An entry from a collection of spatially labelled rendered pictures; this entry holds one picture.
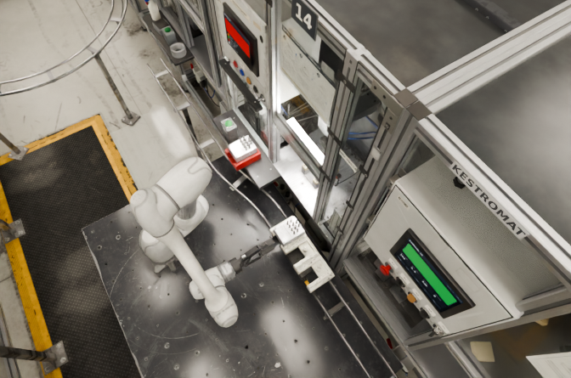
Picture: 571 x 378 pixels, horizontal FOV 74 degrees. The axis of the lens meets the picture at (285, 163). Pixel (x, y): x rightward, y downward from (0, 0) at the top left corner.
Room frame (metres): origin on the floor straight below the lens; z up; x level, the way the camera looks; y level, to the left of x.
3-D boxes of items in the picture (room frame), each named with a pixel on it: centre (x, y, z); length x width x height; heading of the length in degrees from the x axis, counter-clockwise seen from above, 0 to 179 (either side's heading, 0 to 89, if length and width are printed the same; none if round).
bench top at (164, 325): (0.40, 0.26, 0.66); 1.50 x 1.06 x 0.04; 35
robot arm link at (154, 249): (0.61, 0.63, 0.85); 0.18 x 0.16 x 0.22; 141
